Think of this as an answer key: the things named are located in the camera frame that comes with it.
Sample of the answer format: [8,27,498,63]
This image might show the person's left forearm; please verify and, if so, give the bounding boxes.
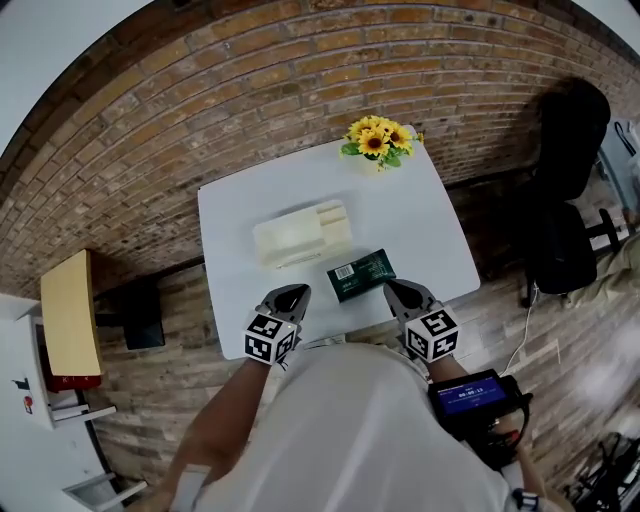
[149,357,284,512]

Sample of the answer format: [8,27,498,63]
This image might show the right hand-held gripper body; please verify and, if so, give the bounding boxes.
[398,305,461,363]

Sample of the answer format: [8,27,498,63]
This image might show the yellow sunflowers in white pot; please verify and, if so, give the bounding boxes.
[339,115,426,174]

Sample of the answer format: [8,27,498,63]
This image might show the grey desk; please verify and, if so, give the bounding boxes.
[594,117,640,212]

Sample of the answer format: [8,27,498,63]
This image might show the dark green packet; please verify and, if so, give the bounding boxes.
[326,248,398,305]

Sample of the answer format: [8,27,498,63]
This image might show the white cabinet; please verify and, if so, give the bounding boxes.
[0,292,149,512]

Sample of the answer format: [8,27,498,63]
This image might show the white folding table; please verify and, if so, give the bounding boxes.
[197,124,482,362]

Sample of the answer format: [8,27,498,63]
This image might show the yellow wooden side table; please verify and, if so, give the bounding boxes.
[39,248,106,379]

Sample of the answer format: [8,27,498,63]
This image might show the person's right forearm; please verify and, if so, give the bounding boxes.
[424,356,577,512]

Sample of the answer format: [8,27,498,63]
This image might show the black bin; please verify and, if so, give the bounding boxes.
[122,294,167,352]

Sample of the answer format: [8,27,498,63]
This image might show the black wrist-mounted screen device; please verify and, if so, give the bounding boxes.
[427,368,534,472]

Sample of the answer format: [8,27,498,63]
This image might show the black metal stand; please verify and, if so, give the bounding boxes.
[563,429,640,512]

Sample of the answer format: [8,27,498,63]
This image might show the person's white shirt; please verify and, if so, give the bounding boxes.
[192,342,512,512]

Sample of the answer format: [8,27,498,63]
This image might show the cream plastic organizer box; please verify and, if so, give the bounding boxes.
[251,198,356,272]

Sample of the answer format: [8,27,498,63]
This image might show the white floor cable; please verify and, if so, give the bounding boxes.
[501,283,540,374]

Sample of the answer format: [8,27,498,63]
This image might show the red box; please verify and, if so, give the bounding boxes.
[45,372,104,395]

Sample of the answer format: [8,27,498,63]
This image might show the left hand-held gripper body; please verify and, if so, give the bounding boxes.
[243,309,303,369]

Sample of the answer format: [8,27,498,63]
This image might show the black office chair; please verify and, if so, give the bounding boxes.
[519,77,629,309]

